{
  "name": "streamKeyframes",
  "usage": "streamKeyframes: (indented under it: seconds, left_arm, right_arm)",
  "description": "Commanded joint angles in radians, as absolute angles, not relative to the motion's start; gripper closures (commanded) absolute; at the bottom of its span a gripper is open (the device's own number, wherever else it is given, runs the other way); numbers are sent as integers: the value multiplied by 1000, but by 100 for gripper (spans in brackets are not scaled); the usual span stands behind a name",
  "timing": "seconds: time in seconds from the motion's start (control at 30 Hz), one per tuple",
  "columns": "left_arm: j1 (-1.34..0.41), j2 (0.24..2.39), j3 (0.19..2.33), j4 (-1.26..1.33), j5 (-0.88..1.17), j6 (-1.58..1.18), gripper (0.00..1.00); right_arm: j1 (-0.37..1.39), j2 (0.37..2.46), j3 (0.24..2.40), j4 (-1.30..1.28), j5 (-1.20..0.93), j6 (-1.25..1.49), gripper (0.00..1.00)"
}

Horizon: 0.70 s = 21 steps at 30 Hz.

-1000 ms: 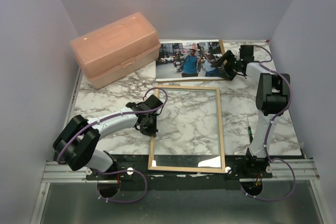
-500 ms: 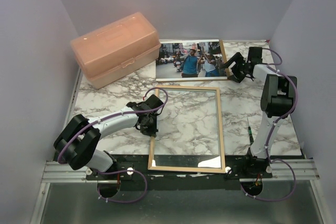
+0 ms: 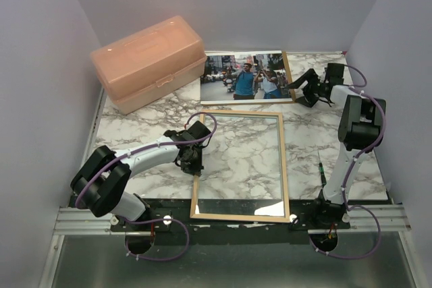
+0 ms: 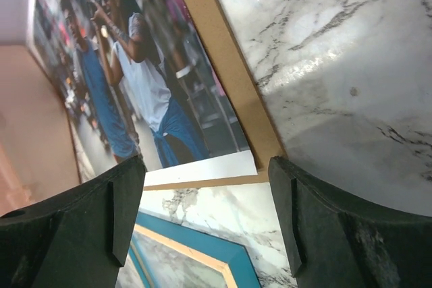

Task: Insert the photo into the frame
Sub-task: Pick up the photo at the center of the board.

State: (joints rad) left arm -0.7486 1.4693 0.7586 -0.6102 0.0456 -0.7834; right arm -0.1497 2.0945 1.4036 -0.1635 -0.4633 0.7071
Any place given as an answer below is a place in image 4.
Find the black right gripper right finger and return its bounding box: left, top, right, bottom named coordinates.
left=268, top=156, right=431, bottom=288

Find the pink plastic storage box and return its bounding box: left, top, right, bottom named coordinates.
left=1, top=45, right=80, bottom=214

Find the blue wooden picture frame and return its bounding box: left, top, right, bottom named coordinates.
left=128, top=212, right=261, bottom=287

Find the photo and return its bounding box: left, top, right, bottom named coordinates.
left=29, top=0, right=281, bottom=190

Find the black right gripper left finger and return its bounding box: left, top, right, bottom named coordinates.
left=1, top=156, right=146, bottom=287

